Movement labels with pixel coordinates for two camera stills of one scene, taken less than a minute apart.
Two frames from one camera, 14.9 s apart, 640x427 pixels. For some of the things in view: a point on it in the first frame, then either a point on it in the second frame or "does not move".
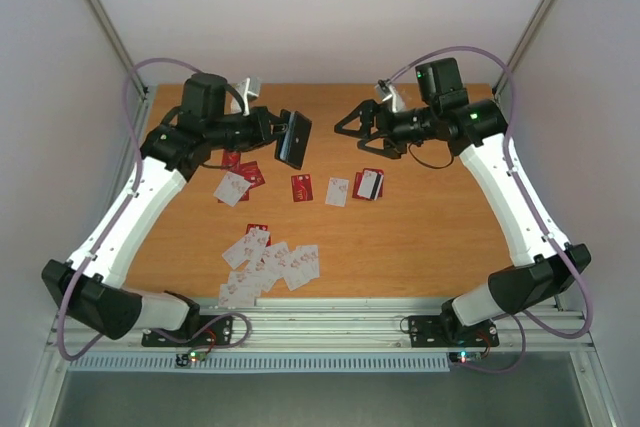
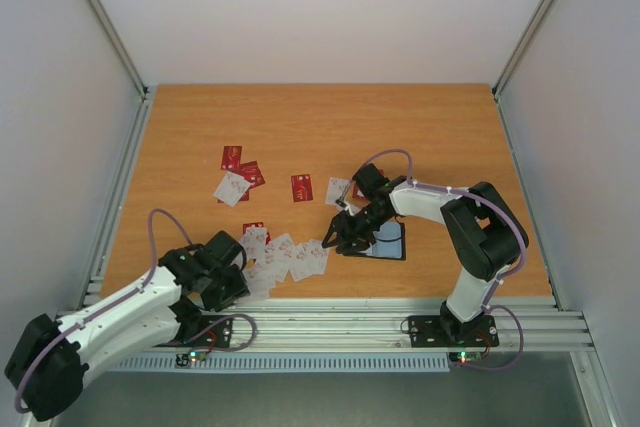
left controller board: x=185 y=360 does not move
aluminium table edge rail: x=364 y=322 does not move
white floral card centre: x=337 y=190 does not move
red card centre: x=302 y=190 does not move
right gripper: x=382 y=125 -> x=351 y=229
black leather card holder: x=291 y=144 -> x=390 y=242
